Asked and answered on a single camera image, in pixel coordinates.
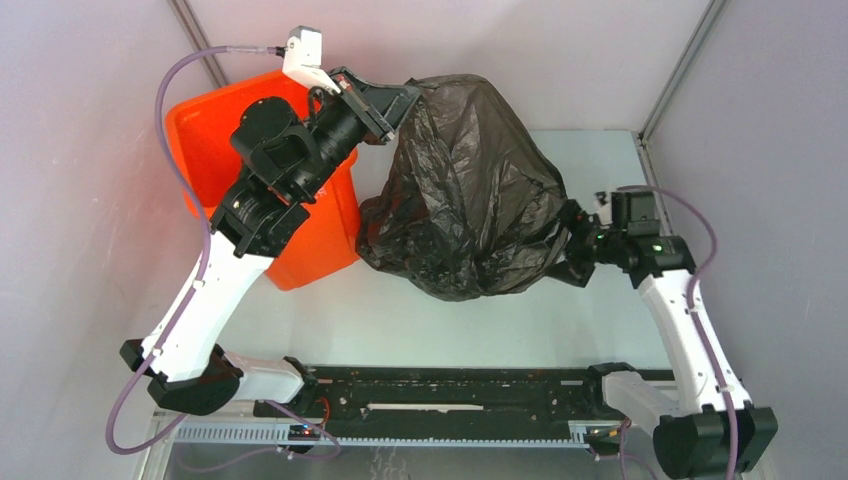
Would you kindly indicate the right small circuit board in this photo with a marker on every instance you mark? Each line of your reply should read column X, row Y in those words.
column 605, row 443

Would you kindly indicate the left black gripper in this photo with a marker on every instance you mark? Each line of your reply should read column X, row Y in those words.
column 381, row 108

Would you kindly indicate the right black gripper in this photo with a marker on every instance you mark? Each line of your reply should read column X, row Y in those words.
column 573, row 270

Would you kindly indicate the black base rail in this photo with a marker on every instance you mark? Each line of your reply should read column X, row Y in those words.
column 456, row 407

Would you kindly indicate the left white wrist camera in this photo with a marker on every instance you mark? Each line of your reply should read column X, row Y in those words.
column 302, row 60

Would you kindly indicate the left small circuit board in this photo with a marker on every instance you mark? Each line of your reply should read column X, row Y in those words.
column 304, row 433

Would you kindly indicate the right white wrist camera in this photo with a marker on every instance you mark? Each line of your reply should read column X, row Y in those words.
column 603, row 211

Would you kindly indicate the small circuit board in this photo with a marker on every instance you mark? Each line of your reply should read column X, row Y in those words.
column 304, row 433
column 605, row 443

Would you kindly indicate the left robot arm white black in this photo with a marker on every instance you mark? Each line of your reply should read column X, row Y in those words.
column 286, row 158

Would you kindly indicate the left metal corner strip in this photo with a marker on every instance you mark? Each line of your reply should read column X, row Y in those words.
column 187, row 19

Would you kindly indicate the metal corner strip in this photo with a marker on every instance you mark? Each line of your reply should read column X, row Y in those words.
column 187, row 19
column 705, row 26

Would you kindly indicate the right metal corner strip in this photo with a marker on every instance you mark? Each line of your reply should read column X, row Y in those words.
column 705, row 26

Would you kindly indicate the orange plastic trash bin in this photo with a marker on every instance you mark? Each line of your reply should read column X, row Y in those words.
column 199, row 130

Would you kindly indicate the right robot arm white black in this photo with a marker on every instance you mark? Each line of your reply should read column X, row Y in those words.
column 712, row 427

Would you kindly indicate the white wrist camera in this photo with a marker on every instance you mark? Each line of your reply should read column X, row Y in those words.
column 603, row 211
column 302, row 60

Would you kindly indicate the black plastic trash bag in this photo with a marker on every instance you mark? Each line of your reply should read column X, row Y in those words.
column 471, row 206

